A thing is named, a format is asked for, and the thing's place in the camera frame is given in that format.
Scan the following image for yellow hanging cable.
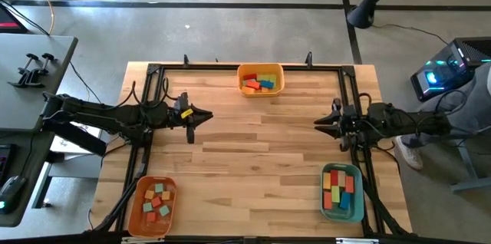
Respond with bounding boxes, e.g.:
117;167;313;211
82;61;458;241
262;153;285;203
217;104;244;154
25;0;56;36

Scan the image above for black keyboard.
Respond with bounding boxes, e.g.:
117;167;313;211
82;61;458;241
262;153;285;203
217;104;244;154
0;143;18;188

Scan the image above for black desk clamp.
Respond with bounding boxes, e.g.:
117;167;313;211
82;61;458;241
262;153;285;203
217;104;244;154
25;51;56;87
7;52;41;89

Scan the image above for orange plastic bin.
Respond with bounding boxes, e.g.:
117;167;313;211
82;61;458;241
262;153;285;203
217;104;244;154
127;175;178;239

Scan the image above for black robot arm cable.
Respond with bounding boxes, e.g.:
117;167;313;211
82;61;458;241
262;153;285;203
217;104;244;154
357;92;374;107
114;77;180;111

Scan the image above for black computer mouse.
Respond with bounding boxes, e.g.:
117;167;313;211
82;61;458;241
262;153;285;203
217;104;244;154
0;174;28;215

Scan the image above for thin black cable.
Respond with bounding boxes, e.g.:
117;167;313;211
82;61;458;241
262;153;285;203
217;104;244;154
371;22;450;46

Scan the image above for white paper sheet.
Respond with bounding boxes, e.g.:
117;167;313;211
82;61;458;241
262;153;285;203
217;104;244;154
48;120;116;157

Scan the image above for computer tower with lights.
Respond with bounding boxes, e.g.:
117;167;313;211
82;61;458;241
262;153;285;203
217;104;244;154
409;36;491;103

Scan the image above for black diagonal desk beam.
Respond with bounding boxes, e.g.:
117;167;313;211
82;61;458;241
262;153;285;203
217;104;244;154
41;119;109;157

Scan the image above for grey metal desk frame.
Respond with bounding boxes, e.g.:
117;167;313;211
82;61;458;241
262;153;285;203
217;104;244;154
448;136;491;194

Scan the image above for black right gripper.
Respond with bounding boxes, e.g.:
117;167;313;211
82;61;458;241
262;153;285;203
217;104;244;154
312;97;370;153

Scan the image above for silver frame bracket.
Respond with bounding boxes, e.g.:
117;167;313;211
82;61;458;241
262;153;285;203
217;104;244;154
120;236;166;244
334;237;380;244

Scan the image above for yellow plastic bin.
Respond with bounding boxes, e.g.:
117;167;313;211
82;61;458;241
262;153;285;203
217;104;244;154
236;62;286;98

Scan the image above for teal plastic bin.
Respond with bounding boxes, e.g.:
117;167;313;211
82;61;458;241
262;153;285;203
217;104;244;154
319;162;365;225

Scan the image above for grey side desk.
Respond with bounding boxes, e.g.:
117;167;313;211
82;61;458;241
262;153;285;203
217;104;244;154
0;32;79;134

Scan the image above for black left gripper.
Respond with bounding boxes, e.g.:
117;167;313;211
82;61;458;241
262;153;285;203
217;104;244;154
165;91;214;145

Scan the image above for laptop with red screen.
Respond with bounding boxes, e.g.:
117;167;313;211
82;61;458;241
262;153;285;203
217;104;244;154
0;2;29;35

